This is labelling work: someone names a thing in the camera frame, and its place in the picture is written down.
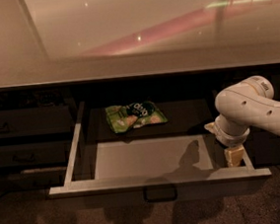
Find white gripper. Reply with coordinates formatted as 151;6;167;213
204;115;249;168

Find dark drawer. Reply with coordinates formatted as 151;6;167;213
49;98;272;208
0;106;73;138
0;141;71;168
0;170;66;191

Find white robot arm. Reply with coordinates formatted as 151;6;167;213
205;75;280;168

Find dark items in left drawer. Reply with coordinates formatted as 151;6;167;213
0;89;64;111

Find pale flat item bottom drawer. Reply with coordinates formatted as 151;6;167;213
20;166;66;175

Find green snack bag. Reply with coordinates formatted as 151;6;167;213
105;101;168;134

